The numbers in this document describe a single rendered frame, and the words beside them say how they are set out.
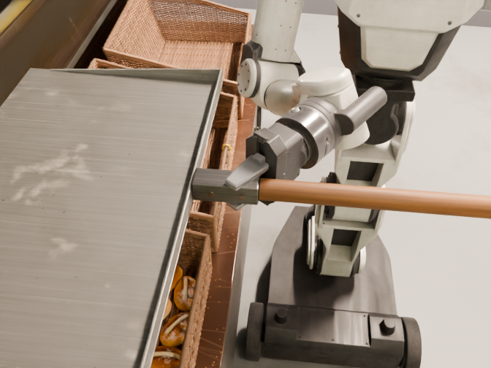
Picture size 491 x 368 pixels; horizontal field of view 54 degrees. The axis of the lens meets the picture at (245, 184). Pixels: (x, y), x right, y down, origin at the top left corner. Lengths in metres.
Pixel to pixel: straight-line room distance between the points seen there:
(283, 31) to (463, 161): 1.86
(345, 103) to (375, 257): 1.23
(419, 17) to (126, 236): 0.65
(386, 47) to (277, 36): 0.21
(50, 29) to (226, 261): 0.81
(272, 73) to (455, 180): 1.74
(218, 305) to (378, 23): 0.77
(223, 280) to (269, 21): 0.69
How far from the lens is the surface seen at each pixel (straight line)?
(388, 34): 1.00
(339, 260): 1.65
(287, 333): 1.67
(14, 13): 1.33
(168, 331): 1.19
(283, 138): 0.66
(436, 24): 0.99
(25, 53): 1.39
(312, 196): 0.64
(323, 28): 3.68
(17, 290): 0.63
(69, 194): 0.71
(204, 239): 1.21
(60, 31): 1.54
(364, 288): 1.84
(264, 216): 2.22
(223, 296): 1.29
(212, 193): 0.64
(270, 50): 0.99
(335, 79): 0.76
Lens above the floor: 1.68
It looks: 45 degrees down
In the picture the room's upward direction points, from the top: straight up
